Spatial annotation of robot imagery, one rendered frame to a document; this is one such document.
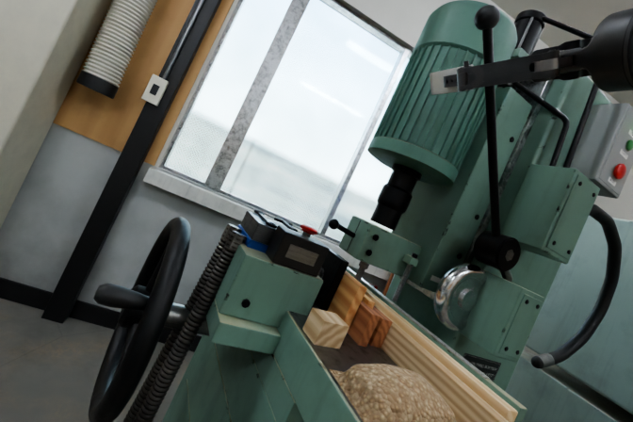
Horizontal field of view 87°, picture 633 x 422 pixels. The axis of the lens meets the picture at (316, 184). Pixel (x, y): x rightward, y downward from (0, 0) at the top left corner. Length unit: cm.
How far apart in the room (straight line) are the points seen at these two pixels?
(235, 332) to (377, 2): 203
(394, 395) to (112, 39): 170
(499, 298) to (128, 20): 172
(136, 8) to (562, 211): 172
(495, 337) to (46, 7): 179
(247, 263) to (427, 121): 38
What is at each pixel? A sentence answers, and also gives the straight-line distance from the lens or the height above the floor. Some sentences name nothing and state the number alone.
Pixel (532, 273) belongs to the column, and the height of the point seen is 112.
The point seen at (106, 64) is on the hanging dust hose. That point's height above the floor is 121.
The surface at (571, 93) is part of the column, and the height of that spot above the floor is 146.
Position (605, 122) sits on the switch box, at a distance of 86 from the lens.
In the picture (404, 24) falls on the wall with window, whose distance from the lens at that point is 230.
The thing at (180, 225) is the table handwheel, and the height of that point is 95.
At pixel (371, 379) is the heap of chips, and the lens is 41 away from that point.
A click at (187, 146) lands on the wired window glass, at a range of 196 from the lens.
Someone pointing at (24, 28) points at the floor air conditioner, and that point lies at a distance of 180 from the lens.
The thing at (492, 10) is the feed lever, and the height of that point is 142.
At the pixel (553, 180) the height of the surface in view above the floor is 127.
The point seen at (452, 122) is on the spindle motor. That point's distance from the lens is 63.
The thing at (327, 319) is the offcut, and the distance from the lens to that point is 47.
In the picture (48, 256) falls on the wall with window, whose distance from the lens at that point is 212.
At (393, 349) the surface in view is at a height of 91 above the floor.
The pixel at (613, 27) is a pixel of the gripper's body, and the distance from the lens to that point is 43.
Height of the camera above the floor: 107
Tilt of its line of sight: 2 degrees up
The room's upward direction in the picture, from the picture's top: 25 degrees clockwise
